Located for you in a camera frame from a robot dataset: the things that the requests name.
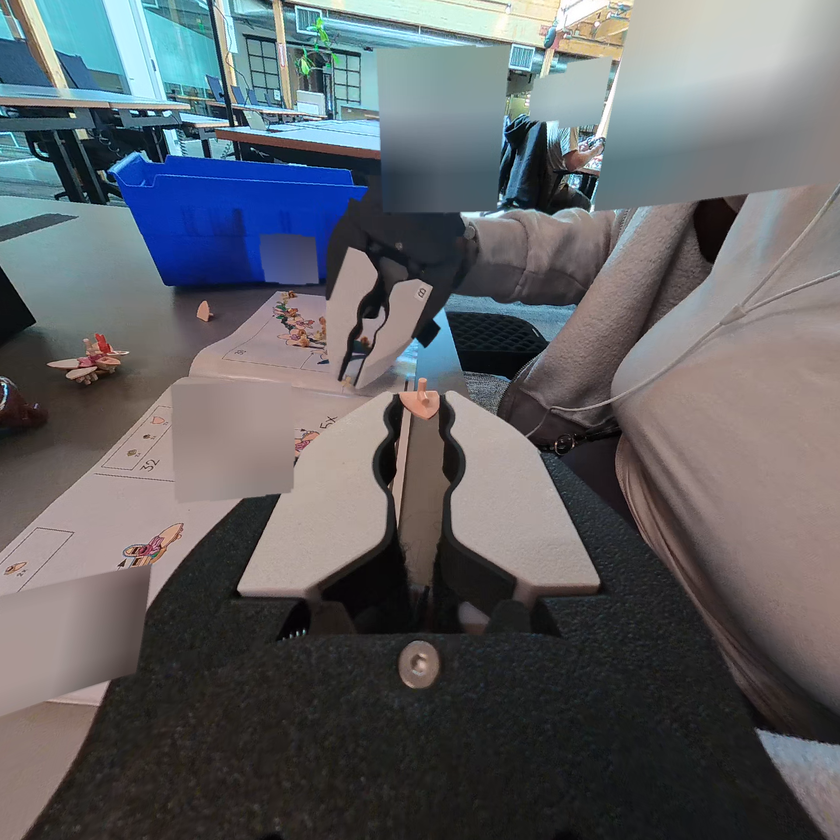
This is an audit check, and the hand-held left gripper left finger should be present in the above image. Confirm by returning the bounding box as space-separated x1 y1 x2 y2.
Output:
236 392 403 601

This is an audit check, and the black mesh office chair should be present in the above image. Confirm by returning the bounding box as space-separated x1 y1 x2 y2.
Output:
446 311 549 382

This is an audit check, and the assembled toy brick flower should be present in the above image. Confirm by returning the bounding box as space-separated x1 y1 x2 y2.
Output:
47 333 130 385

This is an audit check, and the dark toy set box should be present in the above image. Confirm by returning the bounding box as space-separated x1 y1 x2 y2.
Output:
0 266 37 345

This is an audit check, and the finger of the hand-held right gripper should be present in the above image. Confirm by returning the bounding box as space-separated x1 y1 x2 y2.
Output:
354 279 436 389
325 247 385 385

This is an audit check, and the green potted plant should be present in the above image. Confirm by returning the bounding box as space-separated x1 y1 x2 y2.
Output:
293 18 339 76

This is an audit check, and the person's torso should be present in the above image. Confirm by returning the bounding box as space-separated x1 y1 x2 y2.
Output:
499 184 840 742

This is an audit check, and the toy brick orchid plant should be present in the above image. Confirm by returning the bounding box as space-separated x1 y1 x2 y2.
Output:
0 375 48 431

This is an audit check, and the toy brick instruction booklet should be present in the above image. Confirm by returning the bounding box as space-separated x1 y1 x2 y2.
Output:
0 289 421 716

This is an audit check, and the black lanyard clip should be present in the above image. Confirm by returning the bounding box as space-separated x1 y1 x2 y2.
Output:
538 427 621 457

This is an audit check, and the thin white cord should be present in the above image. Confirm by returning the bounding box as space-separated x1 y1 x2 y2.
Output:
525 184 840 441

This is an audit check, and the grey office desk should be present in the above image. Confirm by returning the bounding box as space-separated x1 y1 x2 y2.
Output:
0 82 191 204

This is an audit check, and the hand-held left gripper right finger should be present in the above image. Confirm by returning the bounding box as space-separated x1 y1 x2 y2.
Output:
438 390 602 601

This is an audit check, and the blue plastic bin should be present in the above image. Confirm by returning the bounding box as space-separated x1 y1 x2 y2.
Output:
108 152 368 288

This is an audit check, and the black jacket on chair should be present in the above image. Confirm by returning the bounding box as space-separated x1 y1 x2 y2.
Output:
499 115 559 211

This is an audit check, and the black tripod with camera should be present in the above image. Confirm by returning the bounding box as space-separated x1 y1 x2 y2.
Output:
206 0 240 161

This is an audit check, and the person's right forearm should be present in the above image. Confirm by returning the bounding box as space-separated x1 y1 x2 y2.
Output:
456 206 624 306

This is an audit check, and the wooden edged office desk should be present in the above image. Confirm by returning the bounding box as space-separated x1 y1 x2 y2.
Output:
215 118 382 178

